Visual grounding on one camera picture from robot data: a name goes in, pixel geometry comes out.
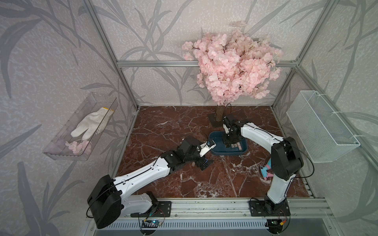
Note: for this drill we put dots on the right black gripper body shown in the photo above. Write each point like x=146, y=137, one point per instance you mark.
x=228, y=138

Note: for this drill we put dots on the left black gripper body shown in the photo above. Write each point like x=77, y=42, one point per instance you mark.
x=195, y=157

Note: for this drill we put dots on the teal plastic storage box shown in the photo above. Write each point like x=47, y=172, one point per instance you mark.
x=221, y=150

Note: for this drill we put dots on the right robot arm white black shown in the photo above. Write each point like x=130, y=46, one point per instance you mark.
x=285, y=161

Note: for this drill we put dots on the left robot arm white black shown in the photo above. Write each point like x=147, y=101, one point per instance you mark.
x=113, y=197

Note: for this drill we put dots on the pink cherry blossom tree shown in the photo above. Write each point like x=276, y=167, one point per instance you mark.
x=233, y=65

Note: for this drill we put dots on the left green circuit board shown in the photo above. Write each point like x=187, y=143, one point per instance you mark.
x=154, y=223

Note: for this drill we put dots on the white work glove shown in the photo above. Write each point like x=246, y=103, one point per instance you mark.
x=93, y=124

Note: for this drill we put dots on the pink flower sprig on shelf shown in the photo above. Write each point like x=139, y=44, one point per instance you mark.
x=80, y=147

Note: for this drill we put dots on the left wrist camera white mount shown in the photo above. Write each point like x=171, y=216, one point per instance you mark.
x=206, y=147

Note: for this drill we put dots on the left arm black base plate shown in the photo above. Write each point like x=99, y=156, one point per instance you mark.
x=161, y=209

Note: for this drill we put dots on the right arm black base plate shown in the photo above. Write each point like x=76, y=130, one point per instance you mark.
x=266, y=208

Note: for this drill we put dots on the aluminium front rail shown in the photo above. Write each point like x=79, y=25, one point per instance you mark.
x=238, y=208

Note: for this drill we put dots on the white wire mesh basket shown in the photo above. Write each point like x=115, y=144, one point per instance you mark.
x=324, y=135

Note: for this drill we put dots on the right circuit board with wires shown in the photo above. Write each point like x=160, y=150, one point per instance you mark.
x=276, y=227

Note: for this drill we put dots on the clear acrylic wall shelf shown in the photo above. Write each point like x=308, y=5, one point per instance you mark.
x=79, y=136

